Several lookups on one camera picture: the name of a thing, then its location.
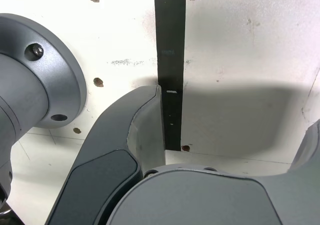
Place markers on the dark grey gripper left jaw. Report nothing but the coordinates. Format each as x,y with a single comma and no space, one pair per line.
105,145

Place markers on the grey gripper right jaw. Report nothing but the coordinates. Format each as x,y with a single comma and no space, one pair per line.
200,200

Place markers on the black tape strip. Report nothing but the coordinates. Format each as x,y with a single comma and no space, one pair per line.
170,35

